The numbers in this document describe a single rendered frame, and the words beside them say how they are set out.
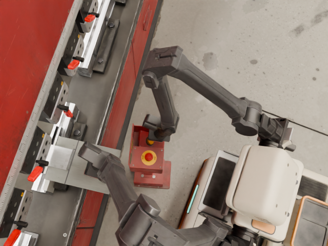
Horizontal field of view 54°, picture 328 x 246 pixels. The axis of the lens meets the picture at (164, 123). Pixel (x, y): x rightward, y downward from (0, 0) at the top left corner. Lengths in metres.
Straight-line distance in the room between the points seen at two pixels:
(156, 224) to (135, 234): 0.05
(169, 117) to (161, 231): 0.63
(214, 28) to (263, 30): 0.41
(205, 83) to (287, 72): 1.82
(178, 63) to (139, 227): 0.48
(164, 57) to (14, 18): 0.41
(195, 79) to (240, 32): 1.89
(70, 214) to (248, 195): 0.78
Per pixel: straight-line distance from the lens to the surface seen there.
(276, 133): 1.18
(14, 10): 0.88
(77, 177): 1.33
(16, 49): 0.90
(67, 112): 1.23
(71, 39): 1.23
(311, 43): 3.00
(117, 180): 0.88
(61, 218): 1.46
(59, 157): 1.36
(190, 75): 0.97
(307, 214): 1.53
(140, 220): 0.69
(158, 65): 0.95
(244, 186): 0.99
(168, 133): 1.31
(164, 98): 1.12
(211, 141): 2.40
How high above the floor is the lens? 2.28
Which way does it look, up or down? 72 degrees down
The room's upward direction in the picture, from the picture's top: 7 degrees clockwise
